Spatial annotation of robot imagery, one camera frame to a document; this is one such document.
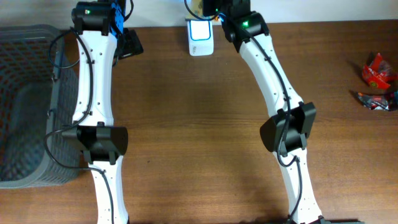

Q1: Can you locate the yellow snack bag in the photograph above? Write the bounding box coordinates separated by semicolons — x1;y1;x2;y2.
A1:
187;0;221;23

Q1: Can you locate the black red snack packet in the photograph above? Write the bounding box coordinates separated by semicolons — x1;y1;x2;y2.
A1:
355;92;389;111

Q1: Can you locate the blue mouthwash bottle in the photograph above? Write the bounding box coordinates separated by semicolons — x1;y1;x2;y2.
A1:
385;91;398;111

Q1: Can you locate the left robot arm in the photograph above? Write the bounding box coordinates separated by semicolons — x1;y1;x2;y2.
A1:
62;1;143;223

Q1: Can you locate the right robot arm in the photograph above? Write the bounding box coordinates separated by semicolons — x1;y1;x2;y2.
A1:
202;0;323;223

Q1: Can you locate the white barcode scanner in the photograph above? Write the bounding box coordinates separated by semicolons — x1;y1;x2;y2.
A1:
187;20;214;57

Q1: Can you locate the grey plastic mesh basket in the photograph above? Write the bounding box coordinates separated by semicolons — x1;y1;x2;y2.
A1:
1;24;80;189

